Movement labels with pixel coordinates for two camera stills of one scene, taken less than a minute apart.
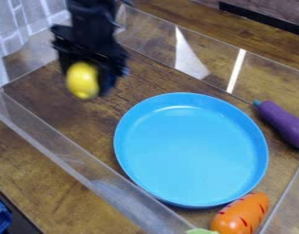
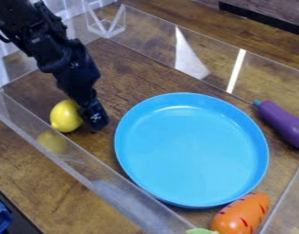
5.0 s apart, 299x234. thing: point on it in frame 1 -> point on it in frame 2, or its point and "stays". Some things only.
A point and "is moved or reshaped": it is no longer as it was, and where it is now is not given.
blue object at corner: (3, 218) stays
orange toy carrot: (242, 218) stays
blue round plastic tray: (191, 148) stays
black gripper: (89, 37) -> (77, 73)
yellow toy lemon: (82, 80) is moved or reshaped
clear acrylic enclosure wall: (24, 51) stays
